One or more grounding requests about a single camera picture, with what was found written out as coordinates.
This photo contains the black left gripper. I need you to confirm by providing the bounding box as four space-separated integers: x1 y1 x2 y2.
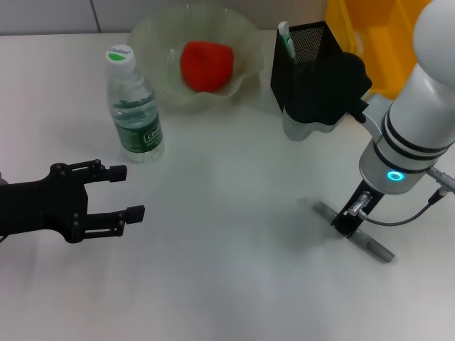
0 158 146 244

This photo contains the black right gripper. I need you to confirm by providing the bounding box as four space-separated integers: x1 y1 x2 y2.
330 179 387 239

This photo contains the grey marker pen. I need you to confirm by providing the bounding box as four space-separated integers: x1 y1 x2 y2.
312 200 396 264

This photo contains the clear water bottle green label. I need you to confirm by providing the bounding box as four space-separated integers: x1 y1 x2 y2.
105 43 166 164

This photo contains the orange red foam fruit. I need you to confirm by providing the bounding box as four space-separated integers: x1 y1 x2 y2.
179 40 235 94

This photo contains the mint green utility knife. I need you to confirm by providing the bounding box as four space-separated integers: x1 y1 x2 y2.
278 21 296 58

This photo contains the pale green glass fruit bowl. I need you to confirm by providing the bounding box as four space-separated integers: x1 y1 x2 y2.
127 4 266 115

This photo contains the black mesh pen holder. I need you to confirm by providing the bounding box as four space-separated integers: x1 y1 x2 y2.
269 20 345 117

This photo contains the yellow plastic storage bin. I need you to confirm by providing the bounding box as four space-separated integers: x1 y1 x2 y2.
326 0 437 100

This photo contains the grey right arm cable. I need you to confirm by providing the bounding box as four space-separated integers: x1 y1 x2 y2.
346 166 455 227

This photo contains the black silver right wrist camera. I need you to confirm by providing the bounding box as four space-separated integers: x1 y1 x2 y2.
282 51 373 142

